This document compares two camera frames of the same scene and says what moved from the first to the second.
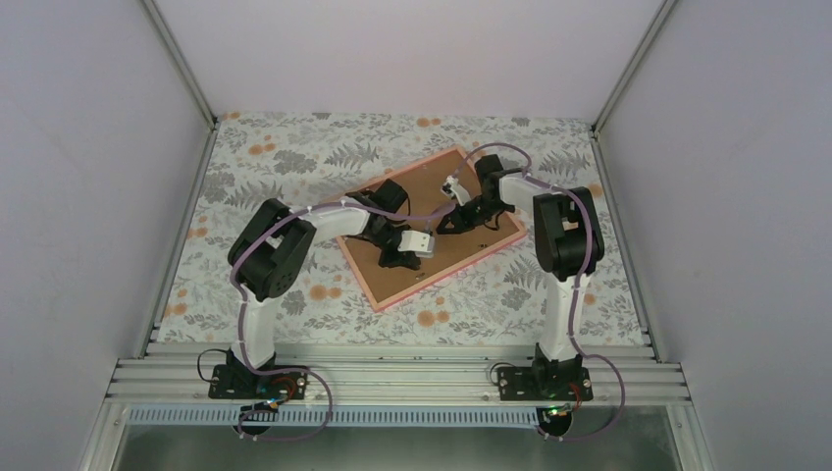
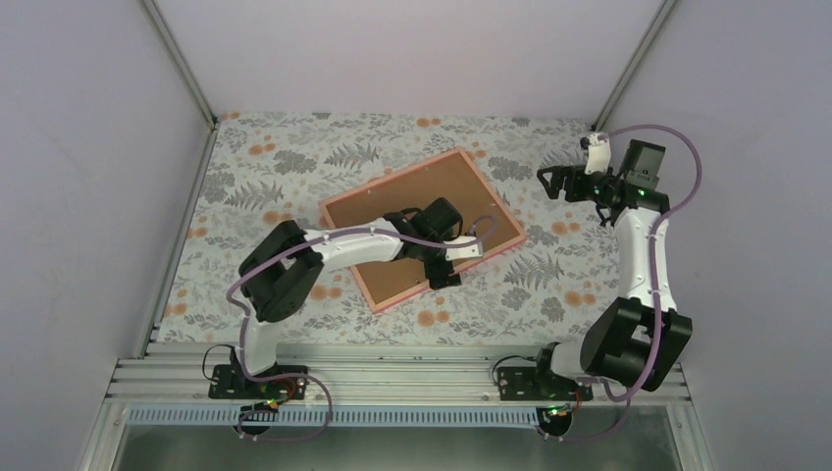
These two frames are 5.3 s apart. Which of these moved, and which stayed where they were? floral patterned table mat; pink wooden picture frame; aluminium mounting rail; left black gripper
Moved: left black gripper
Stayed: floral patterned table mat; pink wooden picture frame; aluminium mounting rail
